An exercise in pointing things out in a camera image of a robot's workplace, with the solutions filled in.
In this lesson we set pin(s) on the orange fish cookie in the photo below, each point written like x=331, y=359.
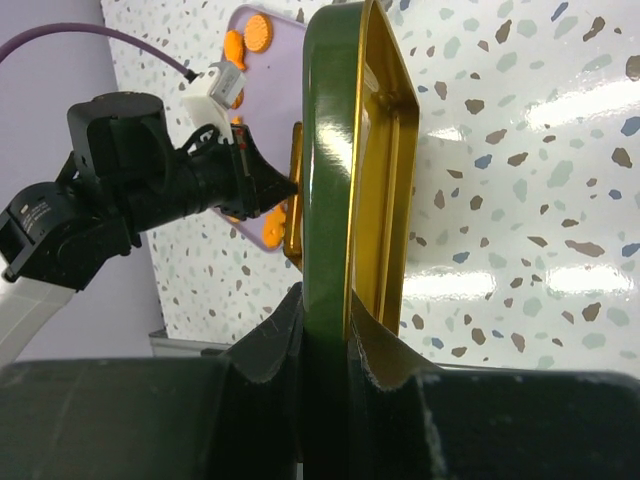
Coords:
x=234, y=49
x=274, y=227

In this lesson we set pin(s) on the round orange biscuit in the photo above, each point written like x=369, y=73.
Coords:
x=258, y=33

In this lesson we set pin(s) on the gold tin lid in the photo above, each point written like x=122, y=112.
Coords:
x=360, y=132

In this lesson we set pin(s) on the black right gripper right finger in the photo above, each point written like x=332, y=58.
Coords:
x=410, y=419

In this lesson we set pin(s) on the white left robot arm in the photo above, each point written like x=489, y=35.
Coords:
x=123, y=177

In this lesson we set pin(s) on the aluminium front rail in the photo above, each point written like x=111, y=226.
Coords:
x=163, y=346

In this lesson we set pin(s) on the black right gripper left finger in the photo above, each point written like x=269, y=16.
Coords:
x=225, y=416

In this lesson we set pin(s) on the green gold cookie tin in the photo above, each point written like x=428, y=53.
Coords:
x=292, y=240

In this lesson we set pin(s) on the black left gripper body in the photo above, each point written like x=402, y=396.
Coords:
x=230, y=169

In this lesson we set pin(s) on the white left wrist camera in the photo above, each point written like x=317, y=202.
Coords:
x=211, y=95

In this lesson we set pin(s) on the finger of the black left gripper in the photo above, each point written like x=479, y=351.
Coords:
x=271, y=186

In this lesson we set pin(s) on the lilac plastic tray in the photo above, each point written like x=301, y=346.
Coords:
x=272, y=100

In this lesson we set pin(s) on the orange swirl cookie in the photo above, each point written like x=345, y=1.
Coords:
x=238, y=100

